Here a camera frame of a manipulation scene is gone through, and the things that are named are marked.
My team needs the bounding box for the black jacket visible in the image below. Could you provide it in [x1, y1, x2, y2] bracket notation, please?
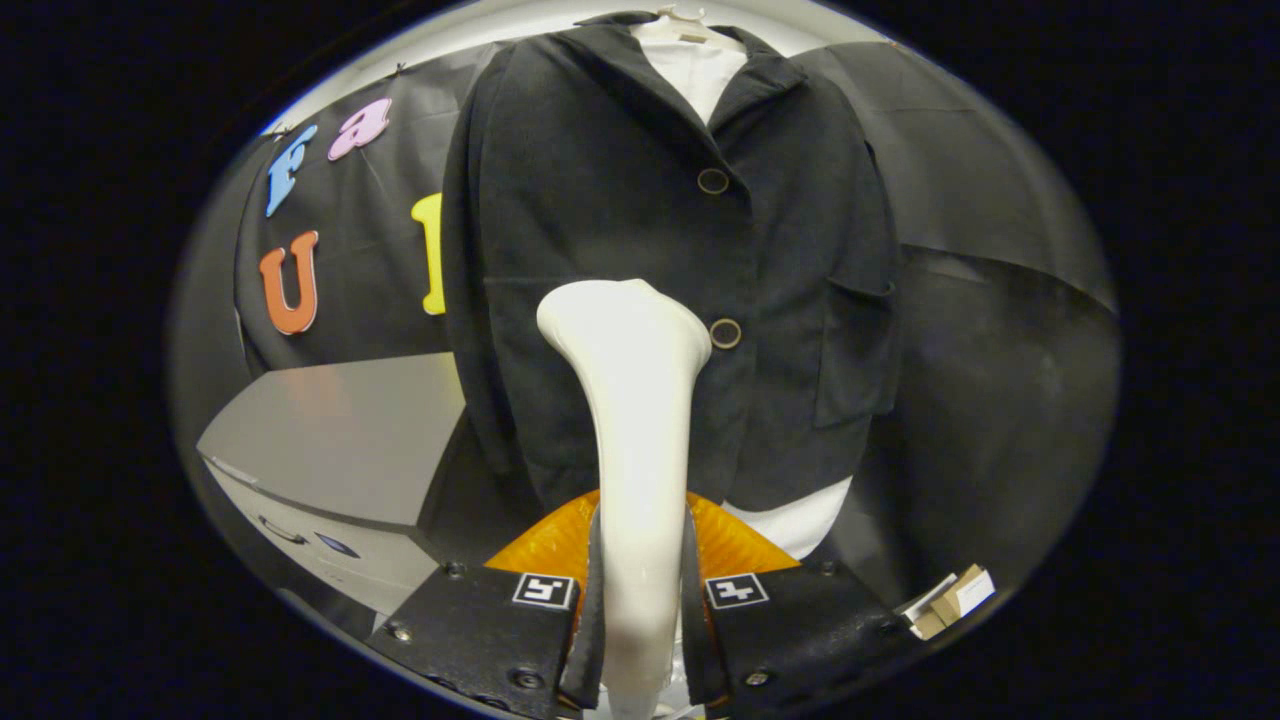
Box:
[442, 12, 906, 513]

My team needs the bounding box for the black backdrop cloth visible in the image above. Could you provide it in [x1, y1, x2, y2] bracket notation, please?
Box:
[790, 40, 1121, 611]
[170, 70, 501, 376]

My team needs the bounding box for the small cardboard box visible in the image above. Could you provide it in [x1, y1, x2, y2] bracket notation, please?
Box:
[897, 564, 997, 641]

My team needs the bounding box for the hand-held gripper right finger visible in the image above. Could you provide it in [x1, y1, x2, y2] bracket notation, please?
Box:
[683, 490, 916, 716]

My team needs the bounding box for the white padded garment form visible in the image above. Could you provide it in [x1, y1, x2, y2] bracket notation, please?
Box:
[632, 15, 854, 561]

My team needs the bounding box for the grey cabinet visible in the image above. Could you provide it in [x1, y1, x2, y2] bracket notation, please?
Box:
[197, 352, 471, 616]

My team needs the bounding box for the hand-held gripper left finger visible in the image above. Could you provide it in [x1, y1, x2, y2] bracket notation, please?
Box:
[365, 490, 606, 720]

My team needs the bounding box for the white garment steamer head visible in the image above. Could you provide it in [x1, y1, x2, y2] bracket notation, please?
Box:
[536, 279, 713, 720]

